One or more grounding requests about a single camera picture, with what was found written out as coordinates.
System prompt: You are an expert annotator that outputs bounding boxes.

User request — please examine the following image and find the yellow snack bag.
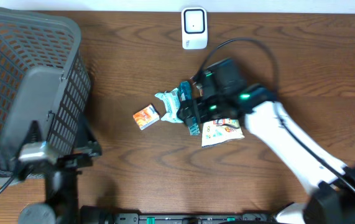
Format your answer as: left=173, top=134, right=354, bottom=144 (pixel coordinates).
left=201, top=118, right=244, bottom=147

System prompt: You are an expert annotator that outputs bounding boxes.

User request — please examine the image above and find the grey plastic basket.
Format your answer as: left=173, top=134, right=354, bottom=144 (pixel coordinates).
left=0, top=7, right=92, bottom=185

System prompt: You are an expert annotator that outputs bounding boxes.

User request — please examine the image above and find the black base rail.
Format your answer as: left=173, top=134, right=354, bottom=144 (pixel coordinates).
left=80, top=205, right=277, bottom=224

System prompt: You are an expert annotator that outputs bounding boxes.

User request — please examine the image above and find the orange small box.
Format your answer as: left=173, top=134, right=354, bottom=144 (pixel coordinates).
left=132, top=104, right=160, bottom=130

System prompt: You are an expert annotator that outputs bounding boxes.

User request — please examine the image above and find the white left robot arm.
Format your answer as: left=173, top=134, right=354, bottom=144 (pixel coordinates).
left=16, top=115, right=102, bottom=223

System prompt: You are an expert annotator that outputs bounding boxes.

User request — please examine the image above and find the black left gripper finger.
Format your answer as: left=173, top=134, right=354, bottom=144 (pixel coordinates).
left=76, top=113, right=102, bottom=152
left=24, top=120, right=43, bottom=144

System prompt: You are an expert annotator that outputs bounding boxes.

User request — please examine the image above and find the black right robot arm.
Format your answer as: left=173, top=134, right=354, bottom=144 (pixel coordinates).
left=177, top=59, right=355, bottom=223

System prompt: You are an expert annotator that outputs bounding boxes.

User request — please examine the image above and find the blue mouthwash bottle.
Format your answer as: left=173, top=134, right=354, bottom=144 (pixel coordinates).
left=177, top=81, right=200, bottom=136

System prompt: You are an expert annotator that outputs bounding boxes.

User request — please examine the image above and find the white barcode scanner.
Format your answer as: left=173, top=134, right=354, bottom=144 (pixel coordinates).
left=181, top=7, right=208, bottom=50

